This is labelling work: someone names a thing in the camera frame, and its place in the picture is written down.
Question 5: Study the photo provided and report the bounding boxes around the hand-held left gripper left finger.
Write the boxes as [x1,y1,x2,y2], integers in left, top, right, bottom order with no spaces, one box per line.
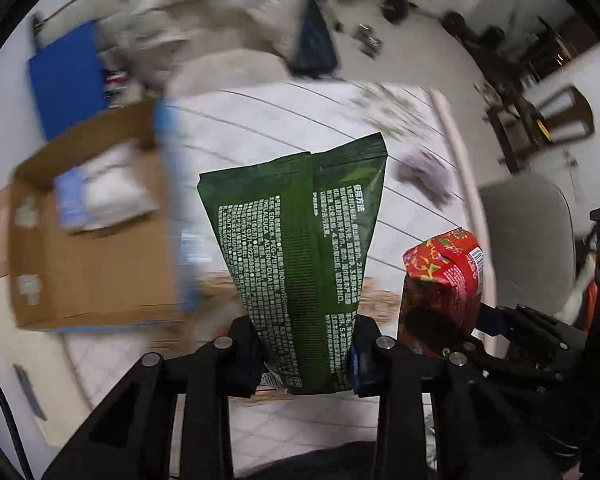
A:
[42,316,267,480]

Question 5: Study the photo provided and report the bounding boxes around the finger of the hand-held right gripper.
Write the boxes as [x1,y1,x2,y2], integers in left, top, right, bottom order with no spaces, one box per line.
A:
[462,337,583,388]
[474,303,588,358]

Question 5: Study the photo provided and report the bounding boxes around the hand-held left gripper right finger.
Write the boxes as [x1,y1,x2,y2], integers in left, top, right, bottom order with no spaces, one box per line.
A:
[346,316,561,480]

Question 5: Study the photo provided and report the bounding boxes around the red printed packet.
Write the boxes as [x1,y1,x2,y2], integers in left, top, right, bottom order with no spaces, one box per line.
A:
[397,228,484,359]

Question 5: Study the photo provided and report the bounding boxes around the green printed packet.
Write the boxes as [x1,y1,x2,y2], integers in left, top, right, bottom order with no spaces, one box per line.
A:
[198,132,387,395]

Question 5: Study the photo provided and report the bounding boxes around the brown cardboard box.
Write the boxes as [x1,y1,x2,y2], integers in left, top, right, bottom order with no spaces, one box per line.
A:
[0,97,202,333]

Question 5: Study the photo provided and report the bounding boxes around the white and blue soft pack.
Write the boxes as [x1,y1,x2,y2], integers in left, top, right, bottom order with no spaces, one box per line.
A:
[54,144,152,233]

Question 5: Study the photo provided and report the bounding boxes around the grey chair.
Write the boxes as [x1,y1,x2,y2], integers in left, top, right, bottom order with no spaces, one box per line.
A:
[477,175,579,322]

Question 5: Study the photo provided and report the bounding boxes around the purple packet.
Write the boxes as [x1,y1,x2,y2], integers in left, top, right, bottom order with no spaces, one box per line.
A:
[394,149,457,212]

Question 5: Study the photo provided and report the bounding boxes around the brown wooden chair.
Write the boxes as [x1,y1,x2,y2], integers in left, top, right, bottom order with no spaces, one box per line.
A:
[484,85,596,173]

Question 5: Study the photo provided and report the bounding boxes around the white lined tablecloth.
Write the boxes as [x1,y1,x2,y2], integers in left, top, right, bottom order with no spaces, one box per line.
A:
[62,82,487,461]

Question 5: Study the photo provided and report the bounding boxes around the black exercise equipment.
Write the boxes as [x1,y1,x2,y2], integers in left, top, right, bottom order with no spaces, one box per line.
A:
[441,9,507,58]

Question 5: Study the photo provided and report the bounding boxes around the dark blue bag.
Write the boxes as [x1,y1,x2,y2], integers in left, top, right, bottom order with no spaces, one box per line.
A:
[289,0,341,80]

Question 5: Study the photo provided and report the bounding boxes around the blue mat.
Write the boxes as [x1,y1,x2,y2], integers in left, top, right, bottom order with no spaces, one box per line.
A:
[27,20,112,142]

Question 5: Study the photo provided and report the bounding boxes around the black dumbbell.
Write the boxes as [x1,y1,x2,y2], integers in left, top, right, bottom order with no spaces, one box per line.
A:
[379,0,417,25]

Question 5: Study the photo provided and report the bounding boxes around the white duvet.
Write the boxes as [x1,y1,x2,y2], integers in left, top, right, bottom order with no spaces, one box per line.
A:
[96,0,308,103]

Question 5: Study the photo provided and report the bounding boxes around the black cable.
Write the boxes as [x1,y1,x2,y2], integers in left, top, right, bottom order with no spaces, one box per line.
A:
[0,349,36,480]

